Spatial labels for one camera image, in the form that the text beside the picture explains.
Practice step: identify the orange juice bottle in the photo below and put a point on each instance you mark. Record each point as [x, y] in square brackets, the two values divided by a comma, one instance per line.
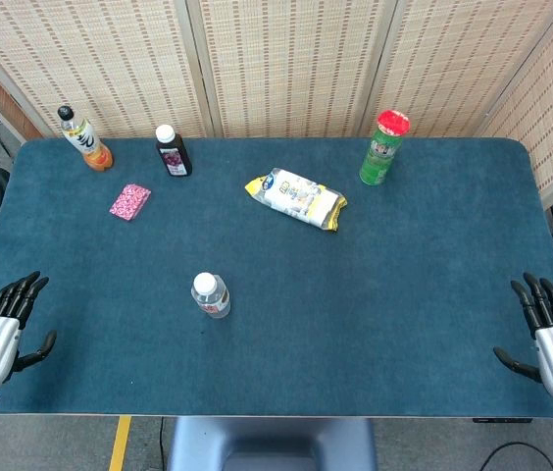
[87, 142]

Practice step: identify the yellow white snack package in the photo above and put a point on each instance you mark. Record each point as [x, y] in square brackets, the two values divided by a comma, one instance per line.
[296, 196]

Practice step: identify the clear plastic water bottle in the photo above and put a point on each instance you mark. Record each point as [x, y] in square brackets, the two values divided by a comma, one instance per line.
[214, 301]

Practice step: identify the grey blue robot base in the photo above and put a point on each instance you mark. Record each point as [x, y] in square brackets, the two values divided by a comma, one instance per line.
[271, 441]

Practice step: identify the blue felt table mat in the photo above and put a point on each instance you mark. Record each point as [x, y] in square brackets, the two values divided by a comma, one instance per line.
[404, 294]

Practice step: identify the pink patterned tissue pack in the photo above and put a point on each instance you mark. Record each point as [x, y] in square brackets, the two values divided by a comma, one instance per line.
[130, 201]

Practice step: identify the black table control panel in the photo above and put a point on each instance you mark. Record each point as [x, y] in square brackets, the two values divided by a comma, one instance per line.
[502, 420]

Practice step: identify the green chip can red lid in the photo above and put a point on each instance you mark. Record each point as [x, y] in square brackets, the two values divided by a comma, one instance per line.
[379, 157]

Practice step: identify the dark grape juice bottle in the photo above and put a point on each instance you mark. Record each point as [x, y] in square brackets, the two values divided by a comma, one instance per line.
[174, 157]

